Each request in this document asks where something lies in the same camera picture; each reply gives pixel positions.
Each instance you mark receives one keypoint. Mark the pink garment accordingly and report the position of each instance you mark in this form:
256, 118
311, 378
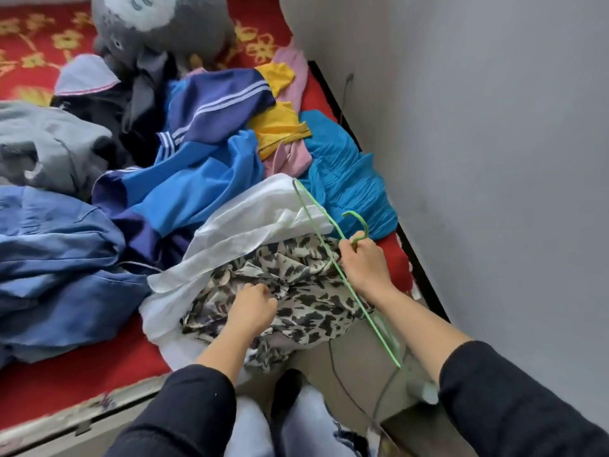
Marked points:
292, 159

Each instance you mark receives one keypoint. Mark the grey plush toy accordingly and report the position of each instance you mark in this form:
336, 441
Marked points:
176, 28

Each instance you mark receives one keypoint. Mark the person's left fingers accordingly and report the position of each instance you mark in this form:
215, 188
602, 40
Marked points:
259, 292

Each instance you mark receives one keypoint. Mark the person's right hand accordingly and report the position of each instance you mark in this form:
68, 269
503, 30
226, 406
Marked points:
366, 271

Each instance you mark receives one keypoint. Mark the person's left hand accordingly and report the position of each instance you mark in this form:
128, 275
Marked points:
250, 311

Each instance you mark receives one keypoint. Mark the bed frame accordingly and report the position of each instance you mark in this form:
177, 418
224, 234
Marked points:
62, 428

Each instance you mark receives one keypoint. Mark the white garment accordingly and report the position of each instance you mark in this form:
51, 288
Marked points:
247, 223

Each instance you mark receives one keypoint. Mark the blue denim garment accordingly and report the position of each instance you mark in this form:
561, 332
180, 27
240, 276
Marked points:
57, 261

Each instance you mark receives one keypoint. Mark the leopard print garment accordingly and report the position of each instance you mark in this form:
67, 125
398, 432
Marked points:
304, 280

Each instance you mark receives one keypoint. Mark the person's right fingers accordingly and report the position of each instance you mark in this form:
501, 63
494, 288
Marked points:
358, 247

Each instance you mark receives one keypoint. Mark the person's right forearm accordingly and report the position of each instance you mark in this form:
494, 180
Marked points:
485, 399

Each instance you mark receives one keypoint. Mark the light blue pink-trimmed garment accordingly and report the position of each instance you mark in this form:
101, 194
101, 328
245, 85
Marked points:
85, 76

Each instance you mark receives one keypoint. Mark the person's left forearm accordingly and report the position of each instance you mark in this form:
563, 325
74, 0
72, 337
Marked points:
190, 409

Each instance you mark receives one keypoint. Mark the teal pleated garment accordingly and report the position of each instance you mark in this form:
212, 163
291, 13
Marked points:
342, 176

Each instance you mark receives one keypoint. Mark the grey garment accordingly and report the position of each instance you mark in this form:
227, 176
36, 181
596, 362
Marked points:
47, 137

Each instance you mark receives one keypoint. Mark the blue navy striped jacket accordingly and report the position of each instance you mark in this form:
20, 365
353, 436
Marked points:
200, 180

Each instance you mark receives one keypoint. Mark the white power adapter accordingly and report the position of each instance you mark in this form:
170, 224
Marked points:
423, 390

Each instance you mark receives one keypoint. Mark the person's light jeans legs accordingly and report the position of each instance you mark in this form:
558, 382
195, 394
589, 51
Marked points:
304, 428

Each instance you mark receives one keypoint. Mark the black garment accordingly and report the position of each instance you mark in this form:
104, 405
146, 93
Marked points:
138, 118

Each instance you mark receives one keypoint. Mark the yellow garment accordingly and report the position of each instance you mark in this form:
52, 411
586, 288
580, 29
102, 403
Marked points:
276, 123

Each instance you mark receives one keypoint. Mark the red floral bed sheet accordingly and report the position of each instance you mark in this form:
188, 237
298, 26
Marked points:
71, 375

